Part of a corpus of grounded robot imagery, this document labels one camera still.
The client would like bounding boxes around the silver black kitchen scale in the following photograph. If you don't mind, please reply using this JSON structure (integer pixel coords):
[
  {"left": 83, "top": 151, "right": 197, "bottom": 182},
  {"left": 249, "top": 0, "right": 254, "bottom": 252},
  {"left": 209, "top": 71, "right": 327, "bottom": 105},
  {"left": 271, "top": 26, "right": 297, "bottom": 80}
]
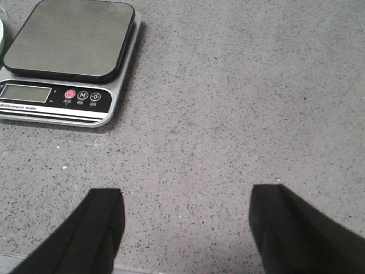
[{"left": 1, "top": 1, "right": 141, "bottom": 128}]

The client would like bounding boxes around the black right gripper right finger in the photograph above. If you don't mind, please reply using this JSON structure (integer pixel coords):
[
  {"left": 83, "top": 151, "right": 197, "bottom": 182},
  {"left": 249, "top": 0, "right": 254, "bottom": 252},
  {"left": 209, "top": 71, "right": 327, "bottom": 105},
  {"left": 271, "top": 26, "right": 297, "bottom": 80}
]
[{"left": 249, "top": 184, "right": 364, "bottom": 273}]

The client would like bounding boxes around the light green round plate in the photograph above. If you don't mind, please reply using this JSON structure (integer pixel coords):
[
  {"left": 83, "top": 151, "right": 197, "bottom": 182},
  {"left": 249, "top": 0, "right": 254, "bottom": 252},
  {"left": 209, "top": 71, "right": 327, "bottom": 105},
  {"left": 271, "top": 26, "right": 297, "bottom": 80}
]
[{"left": 0, "top": 7, "right": 5, "bottom": 54}]

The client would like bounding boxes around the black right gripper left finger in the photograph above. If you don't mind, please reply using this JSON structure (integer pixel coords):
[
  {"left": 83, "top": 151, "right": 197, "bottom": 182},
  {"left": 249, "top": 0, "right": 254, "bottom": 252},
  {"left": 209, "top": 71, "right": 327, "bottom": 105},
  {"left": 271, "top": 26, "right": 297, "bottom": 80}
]
[{"left": 12, "top": 188, "right": 125, "bottom": 273}]

